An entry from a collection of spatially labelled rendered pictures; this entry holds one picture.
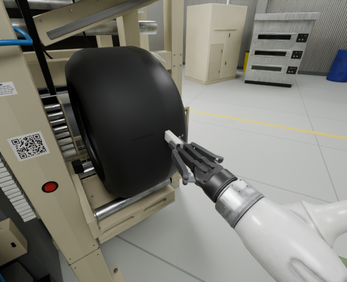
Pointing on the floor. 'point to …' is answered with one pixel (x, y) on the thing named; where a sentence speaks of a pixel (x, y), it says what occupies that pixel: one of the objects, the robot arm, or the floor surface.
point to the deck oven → (278, 47)
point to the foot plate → (116, 275)
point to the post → (38, 187)
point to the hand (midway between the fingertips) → (173, 141)
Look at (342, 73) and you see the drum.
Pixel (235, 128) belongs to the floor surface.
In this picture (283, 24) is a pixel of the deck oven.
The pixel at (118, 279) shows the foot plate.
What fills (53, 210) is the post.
